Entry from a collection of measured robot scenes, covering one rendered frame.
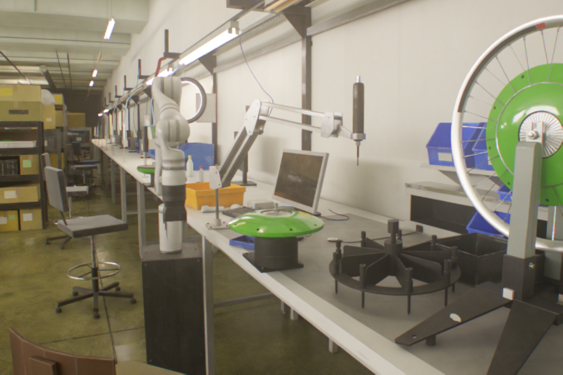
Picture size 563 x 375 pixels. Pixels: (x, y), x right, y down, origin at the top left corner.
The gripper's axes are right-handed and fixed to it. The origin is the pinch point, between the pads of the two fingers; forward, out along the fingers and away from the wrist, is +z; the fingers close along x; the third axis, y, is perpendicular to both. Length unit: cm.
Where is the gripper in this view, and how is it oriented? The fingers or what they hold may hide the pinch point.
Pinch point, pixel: (175, 237)
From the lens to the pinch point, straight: 145.4
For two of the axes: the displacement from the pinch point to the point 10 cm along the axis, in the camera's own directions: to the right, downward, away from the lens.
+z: 0.0, 10.0, 0.8
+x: 9.6, -0.2, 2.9
